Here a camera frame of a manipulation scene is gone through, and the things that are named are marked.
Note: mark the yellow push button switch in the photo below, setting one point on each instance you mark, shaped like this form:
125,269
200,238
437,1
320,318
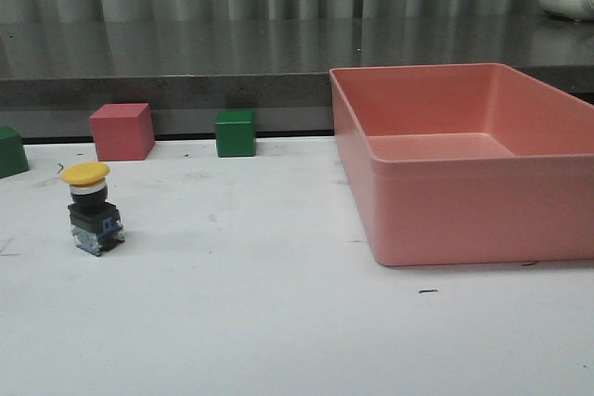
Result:
96,225

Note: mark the green cube near bin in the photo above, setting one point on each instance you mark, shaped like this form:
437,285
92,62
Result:
235,133

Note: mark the pink plastic bin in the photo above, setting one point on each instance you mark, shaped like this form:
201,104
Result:
465,163

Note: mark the pink wooden cube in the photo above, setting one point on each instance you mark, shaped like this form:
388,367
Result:
122,131

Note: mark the grey stone counter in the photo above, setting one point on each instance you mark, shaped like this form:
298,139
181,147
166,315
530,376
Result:
266,64

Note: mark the green cube far left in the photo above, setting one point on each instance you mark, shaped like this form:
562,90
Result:
13,159

